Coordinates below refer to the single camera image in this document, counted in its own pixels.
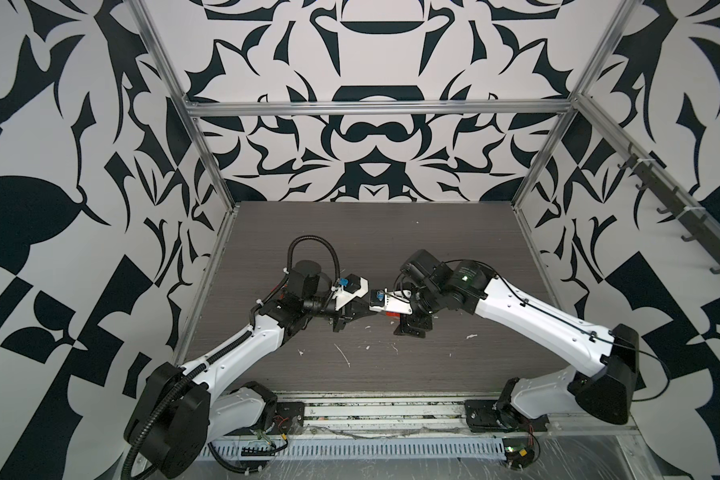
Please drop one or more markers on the white slotted cable duct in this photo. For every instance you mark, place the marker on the white slotted cable duct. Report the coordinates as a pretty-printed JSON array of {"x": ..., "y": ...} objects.
[{"x": 491, "y": 449}]

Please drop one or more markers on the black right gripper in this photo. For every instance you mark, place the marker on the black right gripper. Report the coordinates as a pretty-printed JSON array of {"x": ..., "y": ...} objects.
[{"x": 411, "y": 325}]

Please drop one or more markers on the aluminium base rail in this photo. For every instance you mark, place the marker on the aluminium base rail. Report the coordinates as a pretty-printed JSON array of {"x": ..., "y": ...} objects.
[{"x": 377, "y": 414}]

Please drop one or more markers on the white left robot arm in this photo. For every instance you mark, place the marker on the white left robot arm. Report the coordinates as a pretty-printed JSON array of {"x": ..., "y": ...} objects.
[{"x": 182, "y": 408}]

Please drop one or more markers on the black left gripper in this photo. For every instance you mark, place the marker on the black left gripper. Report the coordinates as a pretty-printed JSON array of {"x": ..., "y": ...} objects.
[{"x": 345, "y": 315}]

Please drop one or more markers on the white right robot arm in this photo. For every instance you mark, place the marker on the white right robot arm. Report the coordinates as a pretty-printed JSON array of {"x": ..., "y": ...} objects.
[{"x": 602, "y": 363}]

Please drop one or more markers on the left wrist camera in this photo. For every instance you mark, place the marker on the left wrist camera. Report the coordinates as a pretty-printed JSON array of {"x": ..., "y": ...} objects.
[{"x": 351, "y": 287}]

